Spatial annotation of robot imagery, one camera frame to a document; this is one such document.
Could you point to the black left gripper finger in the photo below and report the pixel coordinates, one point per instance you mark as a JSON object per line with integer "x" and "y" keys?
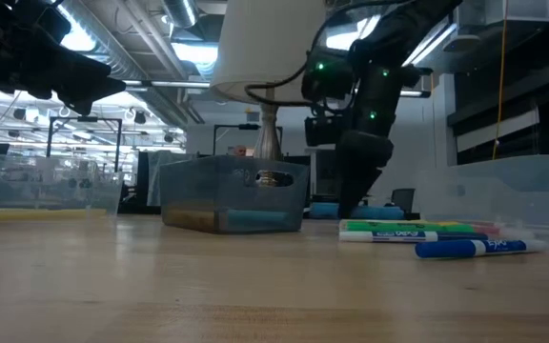
{"x": 88, "y": 81}
{"x": 78, "y": 105}

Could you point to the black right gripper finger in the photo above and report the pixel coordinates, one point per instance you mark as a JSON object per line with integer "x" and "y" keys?
{"x": 353, "y": 190}

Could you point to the green highlighter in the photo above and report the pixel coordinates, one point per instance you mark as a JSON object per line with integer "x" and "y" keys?
{"x": 398, "y": 227}

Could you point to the blue Expo marker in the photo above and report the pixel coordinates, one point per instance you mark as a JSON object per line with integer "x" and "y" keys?
{"x": 427, "y": 236}
{"x": 446, "y": 249}

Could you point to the teal highlighter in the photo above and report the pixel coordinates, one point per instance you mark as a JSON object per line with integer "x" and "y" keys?
{"x": 255, "y": 219}

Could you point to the dark red Expo marker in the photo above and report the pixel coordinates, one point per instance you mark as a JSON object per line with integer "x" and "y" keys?
{"x": 486, "y": 229}

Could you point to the yellow highlighter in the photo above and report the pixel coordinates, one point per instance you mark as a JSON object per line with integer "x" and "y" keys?
{"x": 451, "y": 222}
{"x": 193, "y": 221}
{"x": 46, "y": 214}

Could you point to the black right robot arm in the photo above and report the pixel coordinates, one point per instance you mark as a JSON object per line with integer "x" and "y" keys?
{"x": 379, "y": 95}

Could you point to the black equipment cabinet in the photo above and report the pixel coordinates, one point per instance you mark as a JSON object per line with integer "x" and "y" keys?
{"x": 324, "y": 176}

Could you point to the grey office chair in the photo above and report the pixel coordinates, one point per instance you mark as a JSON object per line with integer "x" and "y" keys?
{"x": 402, "y": 199}

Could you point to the ceiling light bar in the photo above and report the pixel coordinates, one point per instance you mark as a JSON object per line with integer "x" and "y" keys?
{"x": 179, "y": 84}
{"x": 415, "y": 93}

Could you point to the clear plastic bin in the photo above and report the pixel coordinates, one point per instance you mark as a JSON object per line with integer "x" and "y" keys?
{"x": 494, "y": 190}
{"x": 41, "y": 186}

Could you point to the grey cloth cover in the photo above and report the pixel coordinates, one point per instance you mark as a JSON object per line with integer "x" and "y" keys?
{"x": 153, "y": 181}

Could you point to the person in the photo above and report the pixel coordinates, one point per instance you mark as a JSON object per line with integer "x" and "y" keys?
{"x": 239, "y": 150}

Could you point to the silver table lamp white shade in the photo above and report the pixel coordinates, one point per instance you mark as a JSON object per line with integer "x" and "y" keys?
{"x": 265, "y": 47}

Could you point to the smoky grey plastic bin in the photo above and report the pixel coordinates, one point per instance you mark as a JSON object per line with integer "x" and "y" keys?
{"x": 198, "y": 190}

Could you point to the black metal frame stand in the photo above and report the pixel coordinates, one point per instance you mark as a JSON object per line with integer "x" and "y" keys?
{"x": 84, "y": 118}
{"x": 248, "y": 127}

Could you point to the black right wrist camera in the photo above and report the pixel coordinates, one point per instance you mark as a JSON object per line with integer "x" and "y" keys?
{"x": 324, "y": 131}

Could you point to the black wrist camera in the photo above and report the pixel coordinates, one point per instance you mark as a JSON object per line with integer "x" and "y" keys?
{"x": 48, "y": 24}
{"x": 324, "y": 131}

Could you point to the silver ventilation duct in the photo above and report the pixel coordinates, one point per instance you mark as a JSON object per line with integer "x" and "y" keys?
{"x": 181, "y": 12}
{"x": 131, "y": 57}

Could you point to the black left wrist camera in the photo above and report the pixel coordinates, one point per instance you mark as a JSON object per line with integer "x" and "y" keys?
{"x": 48, "y": 24}

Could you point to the black aluminium table frame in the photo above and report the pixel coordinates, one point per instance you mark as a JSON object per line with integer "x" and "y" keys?
{"x": 141, "y": 209}

